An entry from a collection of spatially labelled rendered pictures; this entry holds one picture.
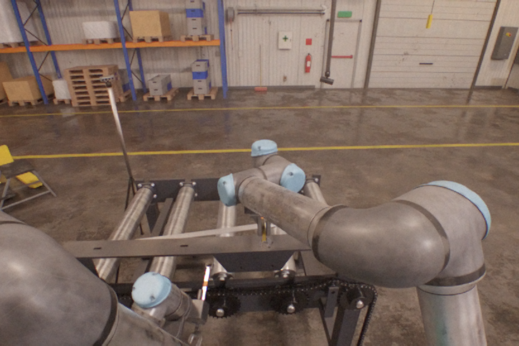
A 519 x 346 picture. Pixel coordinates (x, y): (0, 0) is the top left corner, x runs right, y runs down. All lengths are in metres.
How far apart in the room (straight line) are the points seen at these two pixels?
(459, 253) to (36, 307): 0.48
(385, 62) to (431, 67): 1.76
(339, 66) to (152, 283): 10.01
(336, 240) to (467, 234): 0.18
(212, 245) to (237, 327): 1.24
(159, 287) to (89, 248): 0.61
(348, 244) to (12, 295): 0.35
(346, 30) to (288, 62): 2.12
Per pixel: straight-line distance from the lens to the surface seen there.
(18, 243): 0.34
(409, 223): 0.39
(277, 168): 0.71
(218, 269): 1.36
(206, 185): 2.05
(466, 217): 0.47
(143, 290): 0.69
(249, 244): 1.08
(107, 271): 1.54
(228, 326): 2.27
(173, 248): 1.12
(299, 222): 0.45
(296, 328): 2.26
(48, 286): 0.33
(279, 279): 1.27
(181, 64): 10.11
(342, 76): 10.48
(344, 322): 1.54
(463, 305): 0.52
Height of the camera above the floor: 1.90
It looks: 28 degrees down
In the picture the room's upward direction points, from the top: straight up
